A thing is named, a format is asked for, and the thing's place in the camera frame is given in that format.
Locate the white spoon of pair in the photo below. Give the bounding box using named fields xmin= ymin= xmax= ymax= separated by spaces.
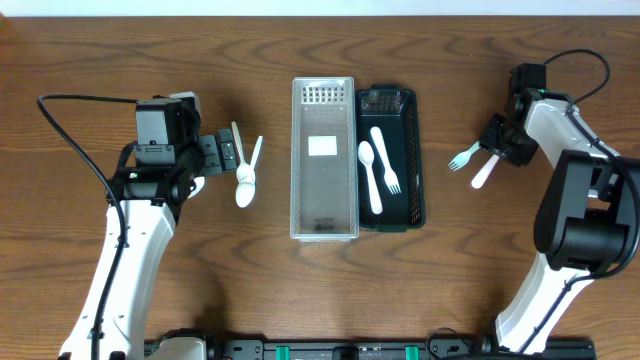
xmin=231 ymin=122 xmax=255 ymax=183
xmin=235 ymin=136 xmax=263 ymax=208

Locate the white spoon diagonal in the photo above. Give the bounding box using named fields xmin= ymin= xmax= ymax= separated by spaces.
xmin=188 ymin=176 xmax=206 ymax=198

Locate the mint green plastic fork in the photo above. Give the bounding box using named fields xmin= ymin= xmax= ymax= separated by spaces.
xmin=448 ymin=141 xmax=480 ymax=171

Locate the white fork tines up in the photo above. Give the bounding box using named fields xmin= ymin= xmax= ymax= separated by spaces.
xmin=471 ymin=154 xmax=500 ymax=189

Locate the white fork tines down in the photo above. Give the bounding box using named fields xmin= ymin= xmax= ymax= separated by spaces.
xmin=370 ymin=126 xmax=401 ymax=195

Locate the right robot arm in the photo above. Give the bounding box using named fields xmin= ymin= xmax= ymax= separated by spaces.
xmin=479 ymin=63 xmax=639 ymax=355

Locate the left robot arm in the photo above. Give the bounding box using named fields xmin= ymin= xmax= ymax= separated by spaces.
xmin=59 ymin=92 xmax=227 ymax=359

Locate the white label in tray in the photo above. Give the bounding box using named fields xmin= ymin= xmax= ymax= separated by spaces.
xmin=308 ymin=136 xmax=338 ymax=157

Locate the black plastic mesh basket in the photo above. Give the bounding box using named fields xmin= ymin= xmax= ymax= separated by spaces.
xmin=355 ymin=85 xmax=426 ymax=232

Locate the clear plastic organizer tray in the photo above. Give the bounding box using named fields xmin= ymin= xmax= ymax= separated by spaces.
xmin=290 ymin=77 xmax=359 ymax=242

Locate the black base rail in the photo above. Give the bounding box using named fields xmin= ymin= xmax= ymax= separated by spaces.
xmin=203 ymin=334 xmax=597 ymax=360

